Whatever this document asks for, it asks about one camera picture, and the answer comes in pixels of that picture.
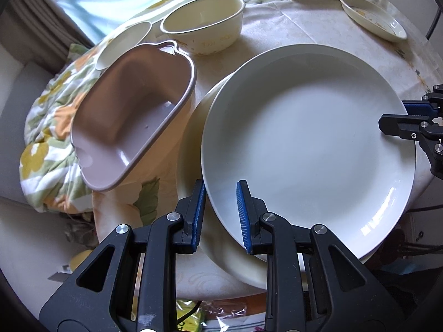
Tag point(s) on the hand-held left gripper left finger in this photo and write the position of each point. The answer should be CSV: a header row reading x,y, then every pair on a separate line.
x,y
198,214

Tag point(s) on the cream straight-sided bowl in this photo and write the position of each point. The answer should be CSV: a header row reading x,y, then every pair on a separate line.
x,y
207,38

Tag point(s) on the large cream plate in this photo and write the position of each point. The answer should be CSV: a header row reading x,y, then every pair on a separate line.
x,y
188,166

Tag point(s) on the small white bowl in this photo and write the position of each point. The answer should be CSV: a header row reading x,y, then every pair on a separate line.
x,y
117,46

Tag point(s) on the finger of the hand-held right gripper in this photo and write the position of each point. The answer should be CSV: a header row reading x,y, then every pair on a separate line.
x,y
398,124
420,108

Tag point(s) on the white patterned tablecloth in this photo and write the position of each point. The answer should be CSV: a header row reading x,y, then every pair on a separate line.
x,y
304,24

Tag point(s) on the yellow packet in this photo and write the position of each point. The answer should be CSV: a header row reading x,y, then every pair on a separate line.
x,y
188,314

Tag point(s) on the clear plastic packet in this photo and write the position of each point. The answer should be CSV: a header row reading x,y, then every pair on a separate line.
x,y
232,318

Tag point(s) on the beige curtain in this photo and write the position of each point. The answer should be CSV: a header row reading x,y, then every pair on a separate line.
x,y
41,10

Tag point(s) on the large white plate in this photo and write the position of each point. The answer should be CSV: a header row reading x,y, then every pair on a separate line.
x,y
304,138

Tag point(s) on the small patterned plate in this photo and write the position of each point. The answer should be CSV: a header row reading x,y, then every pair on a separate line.
x,y
370,17

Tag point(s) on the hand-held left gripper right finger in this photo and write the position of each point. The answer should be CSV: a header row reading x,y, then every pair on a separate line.
x,y
243,214

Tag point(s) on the floral quilted blanket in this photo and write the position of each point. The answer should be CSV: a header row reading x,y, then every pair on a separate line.
x,y
52,166

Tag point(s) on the grey sofa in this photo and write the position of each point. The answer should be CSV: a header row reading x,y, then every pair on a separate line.
x,y
20,117

